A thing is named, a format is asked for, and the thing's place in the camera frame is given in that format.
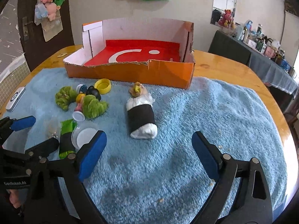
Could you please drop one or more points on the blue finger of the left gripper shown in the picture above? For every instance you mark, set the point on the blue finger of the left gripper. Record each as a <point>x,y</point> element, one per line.
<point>17,124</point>

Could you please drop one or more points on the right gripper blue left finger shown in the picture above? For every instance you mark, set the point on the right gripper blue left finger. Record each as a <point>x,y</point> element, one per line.
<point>88,155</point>

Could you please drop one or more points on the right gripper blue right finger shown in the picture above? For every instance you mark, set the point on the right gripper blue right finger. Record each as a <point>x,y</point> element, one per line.
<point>211,158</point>

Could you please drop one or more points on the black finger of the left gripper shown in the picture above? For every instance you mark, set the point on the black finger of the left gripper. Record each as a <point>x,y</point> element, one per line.
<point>43,150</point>

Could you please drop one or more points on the green black sock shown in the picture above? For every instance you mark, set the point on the green black sock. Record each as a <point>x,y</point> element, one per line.
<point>66,147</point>

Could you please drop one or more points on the clear round plastic lid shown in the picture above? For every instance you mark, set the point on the clear round plastic lid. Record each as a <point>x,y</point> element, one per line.
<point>83,133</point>

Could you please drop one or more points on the green fuzzy scrunchie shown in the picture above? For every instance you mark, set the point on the green fuzzy scrunchie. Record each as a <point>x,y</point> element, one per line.
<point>65,97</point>
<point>92,107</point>

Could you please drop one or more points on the blonde girl figurine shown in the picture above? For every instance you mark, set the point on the blonde girl figurine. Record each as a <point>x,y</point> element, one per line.
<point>78,115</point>

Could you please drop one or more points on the white black sock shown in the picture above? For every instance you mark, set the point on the white black sock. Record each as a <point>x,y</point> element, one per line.
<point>141,119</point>

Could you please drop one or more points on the black haired boy figurine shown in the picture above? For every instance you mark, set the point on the black haired boy figurine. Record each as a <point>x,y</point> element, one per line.
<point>91,90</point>

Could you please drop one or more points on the yellow bottle cap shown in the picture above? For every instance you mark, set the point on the yellow bottle cap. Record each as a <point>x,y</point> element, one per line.
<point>103,86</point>

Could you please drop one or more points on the beige yellow crochet scrunchie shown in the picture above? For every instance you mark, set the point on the beige yellow crochet scrunchie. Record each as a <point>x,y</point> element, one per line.
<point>137,90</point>

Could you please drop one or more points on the small clear plastic box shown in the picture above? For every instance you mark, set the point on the small clear plastic box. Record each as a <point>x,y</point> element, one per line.
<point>52,128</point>

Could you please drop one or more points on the person's left hand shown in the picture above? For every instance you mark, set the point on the person's left hand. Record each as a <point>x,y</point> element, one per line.
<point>14,198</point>

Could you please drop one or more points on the light blue towel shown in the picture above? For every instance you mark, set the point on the light blue towel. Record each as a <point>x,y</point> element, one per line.
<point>162,180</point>

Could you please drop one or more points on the dark brown door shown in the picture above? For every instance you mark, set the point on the dark brown door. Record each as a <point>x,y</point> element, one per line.
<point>42,38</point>

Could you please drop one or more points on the small wooden tag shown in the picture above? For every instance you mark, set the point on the small wooden tag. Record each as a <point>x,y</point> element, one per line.
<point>62,55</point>

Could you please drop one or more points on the grey cloth side table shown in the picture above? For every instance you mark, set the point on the grey cloth side table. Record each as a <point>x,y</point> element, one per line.
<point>267,70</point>

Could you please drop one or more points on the red paper box liner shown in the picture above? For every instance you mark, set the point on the red paper box liner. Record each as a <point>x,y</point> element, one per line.
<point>136,50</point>

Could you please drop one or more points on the light blue plush toy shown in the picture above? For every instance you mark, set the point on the light blue plush toy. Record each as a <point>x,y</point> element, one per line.
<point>40,12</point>

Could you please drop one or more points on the orange cardboard box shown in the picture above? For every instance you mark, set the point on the orange cardboard box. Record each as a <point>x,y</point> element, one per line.
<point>166,73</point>

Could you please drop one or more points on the red dragon plush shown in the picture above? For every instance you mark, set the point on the red dragon plush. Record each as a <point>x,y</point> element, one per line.
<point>227,19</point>

